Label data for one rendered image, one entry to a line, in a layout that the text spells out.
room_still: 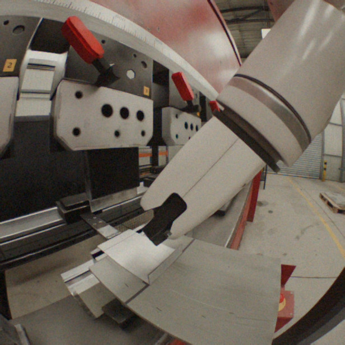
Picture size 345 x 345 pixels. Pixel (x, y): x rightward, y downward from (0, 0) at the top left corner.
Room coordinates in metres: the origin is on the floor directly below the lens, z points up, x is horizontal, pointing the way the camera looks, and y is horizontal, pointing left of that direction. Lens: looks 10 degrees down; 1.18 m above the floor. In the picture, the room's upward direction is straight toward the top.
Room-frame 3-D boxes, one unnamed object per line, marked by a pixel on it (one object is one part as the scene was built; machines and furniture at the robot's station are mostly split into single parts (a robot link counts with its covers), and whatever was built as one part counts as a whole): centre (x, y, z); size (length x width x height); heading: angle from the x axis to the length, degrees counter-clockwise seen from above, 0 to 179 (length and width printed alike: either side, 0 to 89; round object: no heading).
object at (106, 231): (0.30, 0.22, 1.01); 0.26 x 0.12 x 0.05; 56
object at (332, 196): (1.76, -4.17, 0.17); 0.99 x 0.63 x 0.05; 145
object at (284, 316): (0.20, -0.30, 0.75); 0.20 x 0.16 x 0.18; 147
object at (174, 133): (0.37, 0.00, 1.26); 0.15 x 0.09 x 0.17; 146
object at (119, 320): (0.22, 0.03, 0.89); 0.30 x 0.05 x 0.03; 146
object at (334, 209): (1.76, -4.17, 0.07); 1.20 x 0.80 x 0.14; 145
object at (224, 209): (0.69, -0.29, 0.89); 0.30 x 0.05 x 0.03; 146
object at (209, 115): (0.53, -0.11, 1.26); 0.15 x 0.09 x 0.17; 146
